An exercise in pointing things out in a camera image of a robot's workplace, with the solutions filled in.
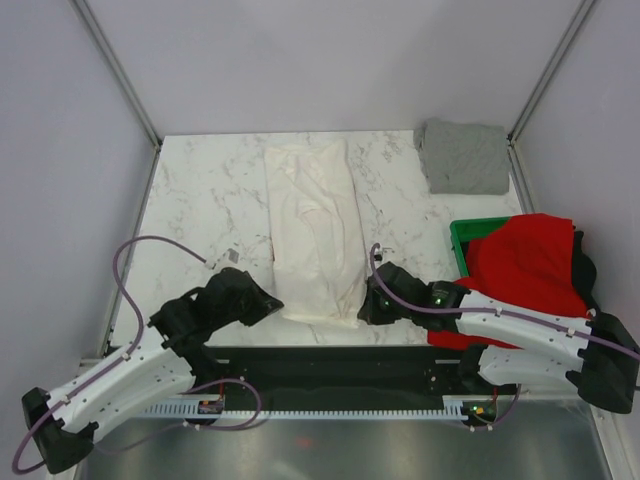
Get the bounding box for white red printed t shirt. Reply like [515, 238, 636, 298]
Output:
[264, 140, 367, 328]

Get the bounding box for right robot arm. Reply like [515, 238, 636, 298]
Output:
[360, 262, 639, 414]

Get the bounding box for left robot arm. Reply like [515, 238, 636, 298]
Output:
[21, 267, 284, 474]

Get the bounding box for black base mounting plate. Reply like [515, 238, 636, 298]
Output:
[189, 344, 519, 416]

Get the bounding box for green plastic bin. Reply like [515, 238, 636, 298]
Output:
[449, 217, 509, 277]

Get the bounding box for folded grey t shirt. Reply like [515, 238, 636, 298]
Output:
[413, 118, 509, 195]

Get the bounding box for black t shirt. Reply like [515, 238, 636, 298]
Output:
[571, 230, 600, 312]

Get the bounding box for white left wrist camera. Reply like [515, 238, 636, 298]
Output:
[204, 248, 239, 270]

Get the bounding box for white slotted cable duct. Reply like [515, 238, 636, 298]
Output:
[137, 398, 468, 421]

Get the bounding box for aluminium front rail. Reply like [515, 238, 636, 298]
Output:
[76, 357, 114, 376]

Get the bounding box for aluminium frame post left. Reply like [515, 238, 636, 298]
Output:
[69, 0, 162, 152]

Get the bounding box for aluminium frame post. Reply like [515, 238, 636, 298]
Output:
[504, 0, 599, 144]
[69, 0, 162, 152]

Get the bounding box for aluminium frame post right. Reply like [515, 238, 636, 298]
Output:
[504, 0, 599, 144]

